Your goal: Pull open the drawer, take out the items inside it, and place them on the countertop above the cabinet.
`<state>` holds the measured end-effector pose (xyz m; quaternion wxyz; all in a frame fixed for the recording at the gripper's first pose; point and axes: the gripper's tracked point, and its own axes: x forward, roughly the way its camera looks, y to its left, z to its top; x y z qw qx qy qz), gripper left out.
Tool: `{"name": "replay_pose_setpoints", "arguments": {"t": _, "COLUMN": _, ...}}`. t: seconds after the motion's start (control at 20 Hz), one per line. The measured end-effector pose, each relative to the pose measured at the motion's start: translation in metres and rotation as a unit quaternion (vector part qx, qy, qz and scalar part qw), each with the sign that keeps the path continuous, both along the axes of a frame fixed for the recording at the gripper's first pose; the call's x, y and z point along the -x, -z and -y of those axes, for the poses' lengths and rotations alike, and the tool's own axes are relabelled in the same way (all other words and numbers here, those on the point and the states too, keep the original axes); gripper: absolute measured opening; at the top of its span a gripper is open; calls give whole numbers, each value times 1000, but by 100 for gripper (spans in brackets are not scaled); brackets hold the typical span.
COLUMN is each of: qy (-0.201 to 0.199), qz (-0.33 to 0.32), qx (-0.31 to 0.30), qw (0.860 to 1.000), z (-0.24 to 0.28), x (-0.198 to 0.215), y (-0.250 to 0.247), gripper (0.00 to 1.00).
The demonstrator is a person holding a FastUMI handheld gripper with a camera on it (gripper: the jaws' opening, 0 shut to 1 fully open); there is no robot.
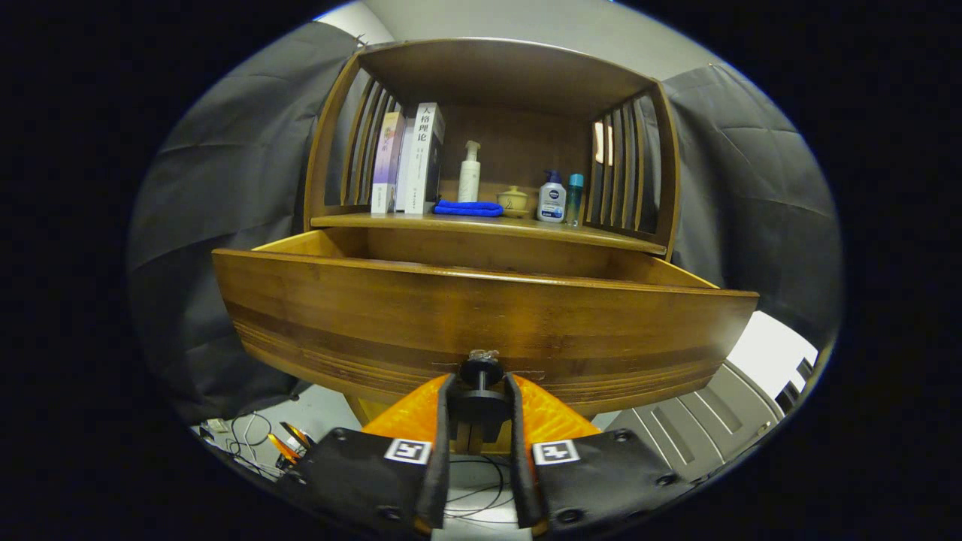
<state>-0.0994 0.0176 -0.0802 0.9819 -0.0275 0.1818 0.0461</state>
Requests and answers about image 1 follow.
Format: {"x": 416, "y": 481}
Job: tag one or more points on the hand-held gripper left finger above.
{"x": 442, "y": 466}

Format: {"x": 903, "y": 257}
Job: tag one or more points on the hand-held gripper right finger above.
{"x": 522, "y": 466}

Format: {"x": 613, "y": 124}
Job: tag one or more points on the black drawer knob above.
{"x": 481, "y": 372}

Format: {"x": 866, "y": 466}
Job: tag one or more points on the brown wooden drawer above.
{"x": 376, "y": 315}

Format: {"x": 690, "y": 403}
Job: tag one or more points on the wooden countertop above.
{"x": 526, "y": 225}

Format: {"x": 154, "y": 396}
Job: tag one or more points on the brown wooden cabinet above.
{"x": 511, "y": 75}

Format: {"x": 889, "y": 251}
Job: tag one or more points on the orange black object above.
{"x": 289, "y": 445}

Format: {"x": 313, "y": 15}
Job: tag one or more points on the grey panelled board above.
{"x": 699, "y": 424}

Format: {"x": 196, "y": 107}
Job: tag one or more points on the blue folded cloth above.
{"x": 467, "y": 208}

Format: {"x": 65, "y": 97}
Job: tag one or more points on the yellow lidded teacup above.
{"x": 515, "y": 201}

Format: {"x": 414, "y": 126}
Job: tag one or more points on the white blue-capped lotion bottle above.
{"x": 552, "y": 201}

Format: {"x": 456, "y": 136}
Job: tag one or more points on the white sheet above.
{"x": 766, "y": 353}

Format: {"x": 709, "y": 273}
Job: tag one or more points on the teal bottle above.
{"x": 574, "y": 199}

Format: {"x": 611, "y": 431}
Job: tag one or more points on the white pump bottle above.
{"x": 469, "y": 176}

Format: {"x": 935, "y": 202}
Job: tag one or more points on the thin white book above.
{"x": 406, "y": 169}

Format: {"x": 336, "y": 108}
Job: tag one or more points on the white portrait book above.
{"x": 425, "y": 158}

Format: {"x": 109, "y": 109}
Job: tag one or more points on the purple book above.
{"x": 387, "y": 161}

